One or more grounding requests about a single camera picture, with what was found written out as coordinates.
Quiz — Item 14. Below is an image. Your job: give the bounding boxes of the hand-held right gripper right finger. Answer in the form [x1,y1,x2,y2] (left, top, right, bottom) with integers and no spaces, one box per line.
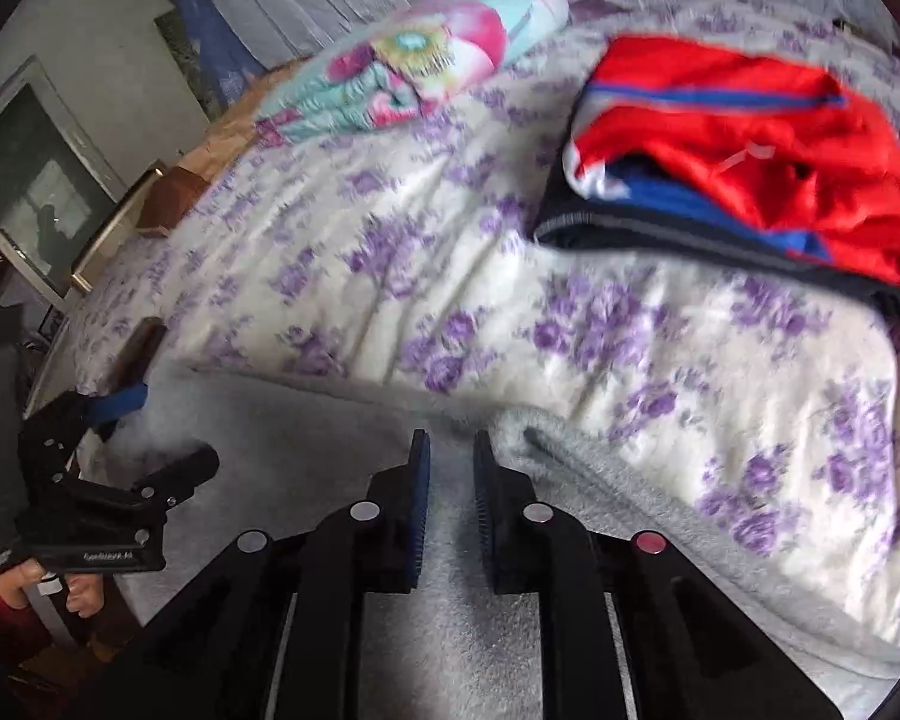
[472,430,845,720]

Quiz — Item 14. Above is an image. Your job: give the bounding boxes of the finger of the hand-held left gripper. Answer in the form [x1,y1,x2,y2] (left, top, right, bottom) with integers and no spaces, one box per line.
[19,382,151,475]
[142,444,221,500]

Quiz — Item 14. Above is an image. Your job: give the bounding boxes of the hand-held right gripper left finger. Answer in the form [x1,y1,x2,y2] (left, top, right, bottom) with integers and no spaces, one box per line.
[67,429,430,720]

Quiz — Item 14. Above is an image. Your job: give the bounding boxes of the grey fleece pants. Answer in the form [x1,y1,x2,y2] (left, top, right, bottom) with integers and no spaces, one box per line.
[101,367,900,720]

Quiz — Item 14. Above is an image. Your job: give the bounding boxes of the person's left forearm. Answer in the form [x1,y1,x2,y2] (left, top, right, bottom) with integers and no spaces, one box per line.
[0,547,53,683]

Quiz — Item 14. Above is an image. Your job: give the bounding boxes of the person's left hand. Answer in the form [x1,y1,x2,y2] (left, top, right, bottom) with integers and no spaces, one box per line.
[0,564,110,620]

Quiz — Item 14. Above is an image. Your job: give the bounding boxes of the brown wooden box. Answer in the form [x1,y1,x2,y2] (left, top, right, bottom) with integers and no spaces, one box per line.
[135,161,203,241]

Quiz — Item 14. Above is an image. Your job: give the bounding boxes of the grey framed mirror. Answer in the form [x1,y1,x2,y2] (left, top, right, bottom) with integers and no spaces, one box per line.
[0,60,132,301]

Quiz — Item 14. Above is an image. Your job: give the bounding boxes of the tan cloth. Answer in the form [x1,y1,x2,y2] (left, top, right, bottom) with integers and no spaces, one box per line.
[184,64,316,185]

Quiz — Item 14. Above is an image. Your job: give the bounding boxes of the black folded garment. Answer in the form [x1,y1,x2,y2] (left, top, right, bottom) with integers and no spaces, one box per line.
[534,191,900,320]

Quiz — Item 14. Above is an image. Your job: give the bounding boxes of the green patterned picture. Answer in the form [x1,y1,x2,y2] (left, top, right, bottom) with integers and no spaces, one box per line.
[154,11,222,121]

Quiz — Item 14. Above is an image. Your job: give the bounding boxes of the blue folded garment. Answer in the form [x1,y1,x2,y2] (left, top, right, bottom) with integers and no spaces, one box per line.
[615,157,833,263]

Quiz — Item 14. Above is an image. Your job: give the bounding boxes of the blue patterned cloth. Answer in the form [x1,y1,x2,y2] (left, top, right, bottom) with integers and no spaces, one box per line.
[163,0,267,91]

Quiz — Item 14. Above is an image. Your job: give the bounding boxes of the floral colourful pillow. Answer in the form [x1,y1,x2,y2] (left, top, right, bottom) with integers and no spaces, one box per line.
[255,0,571,147]

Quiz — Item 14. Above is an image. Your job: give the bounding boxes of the red folded jacket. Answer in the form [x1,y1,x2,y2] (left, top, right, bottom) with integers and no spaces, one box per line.
[562,34,900,287]

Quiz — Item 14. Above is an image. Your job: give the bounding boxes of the gold metal rail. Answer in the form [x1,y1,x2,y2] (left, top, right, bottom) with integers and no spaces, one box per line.
[70,157,172,293]

